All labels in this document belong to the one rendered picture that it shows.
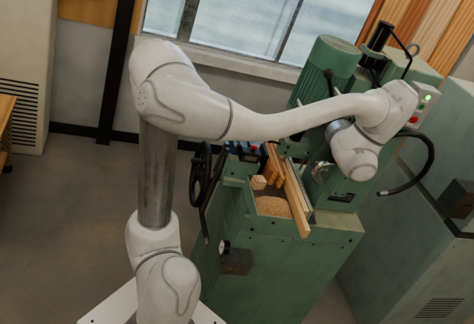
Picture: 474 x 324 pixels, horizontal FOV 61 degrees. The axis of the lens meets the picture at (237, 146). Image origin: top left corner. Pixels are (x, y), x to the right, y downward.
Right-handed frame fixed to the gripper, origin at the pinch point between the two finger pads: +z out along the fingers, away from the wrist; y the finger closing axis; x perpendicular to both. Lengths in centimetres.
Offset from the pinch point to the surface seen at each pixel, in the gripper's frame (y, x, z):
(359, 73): 20.0, -4.0, 12.8
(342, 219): 2, -66, -1
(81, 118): -139, -51, 138
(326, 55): 7.4, 10.4, 8.0
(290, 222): -21.4, -41.2, -15.7
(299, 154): -9.1, -32.2, 10.7
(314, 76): 2.0, 3.2, 8.9
